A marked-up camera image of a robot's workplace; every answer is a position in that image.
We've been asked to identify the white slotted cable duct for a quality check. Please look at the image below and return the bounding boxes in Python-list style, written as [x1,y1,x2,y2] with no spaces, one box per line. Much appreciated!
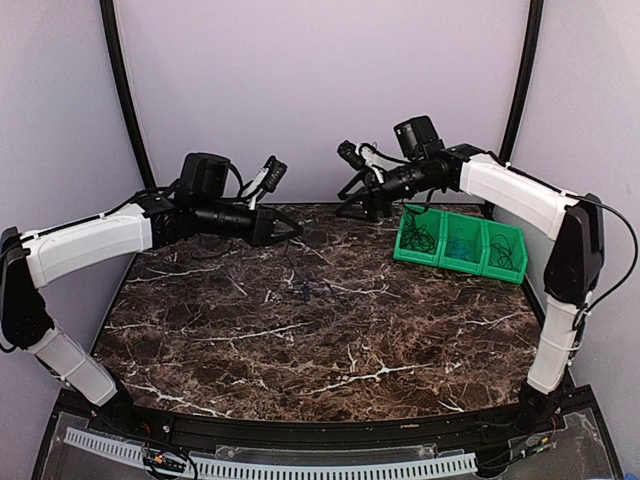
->
[64,427,477,480]

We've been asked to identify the black frame post right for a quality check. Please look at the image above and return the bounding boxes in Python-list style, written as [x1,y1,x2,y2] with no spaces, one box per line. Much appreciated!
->
[499,0,544,163]

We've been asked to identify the green plastic bin right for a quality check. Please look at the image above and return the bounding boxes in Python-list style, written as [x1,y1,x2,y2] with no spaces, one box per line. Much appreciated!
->
[482,221,528,285]

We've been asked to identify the green plastic bin middle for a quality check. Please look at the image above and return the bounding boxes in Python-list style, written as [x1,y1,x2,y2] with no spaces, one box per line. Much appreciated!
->
[438,213,488,275]

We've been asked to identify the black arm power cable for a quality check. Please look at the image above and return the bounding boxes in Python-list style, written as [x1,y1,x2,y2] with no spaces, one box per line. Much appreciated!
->
[579,199,633,331]

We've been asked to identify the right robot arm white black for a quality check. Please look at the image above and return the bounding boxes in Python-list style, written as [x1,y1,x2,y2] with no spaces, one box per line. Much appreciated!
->
[336,116,605,434]

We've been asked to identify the black frame post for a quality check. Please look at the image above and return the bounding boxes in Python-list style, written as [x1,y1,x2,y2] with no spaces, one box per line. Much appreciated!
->
[99,0,156,188]
[499,0,544,163]

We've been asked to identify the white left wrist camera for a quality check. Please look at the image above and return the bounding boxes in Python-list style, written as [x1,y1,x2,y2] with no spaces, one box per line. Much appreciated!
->
[240,155,288,210]

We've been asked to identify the green plastic bin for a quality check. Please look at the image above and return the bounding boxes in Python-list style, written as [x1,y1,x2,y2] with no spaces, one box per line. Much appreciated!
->
[393,205,445,267]
[482,221,528,285]
[438,213,488,275]

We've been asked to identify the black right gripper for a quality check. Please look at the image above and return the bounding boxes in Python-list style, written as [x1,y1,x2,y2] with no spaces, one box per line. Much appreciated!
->
[336,158,440,222]

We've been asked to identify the black frame post left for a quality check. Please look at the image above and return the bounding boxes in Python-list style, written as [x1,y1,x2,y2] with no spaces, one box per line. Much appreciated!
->
[99,0,156,188]

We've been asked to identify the green plastic bin left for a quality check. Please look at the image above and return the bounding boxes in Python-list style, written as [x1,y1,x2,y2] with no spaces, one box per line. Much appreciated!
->
[393,205,445,267]

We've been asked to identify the black front rail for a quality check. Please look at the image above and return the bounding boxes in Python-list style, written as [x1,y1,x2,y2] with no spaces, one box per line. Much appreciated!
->
[89,399,596,451]

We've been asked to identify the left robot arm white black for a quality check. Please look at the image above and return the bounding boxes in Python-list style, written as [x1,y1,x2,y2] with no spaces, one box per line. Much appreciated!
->
[1,153,302,436]

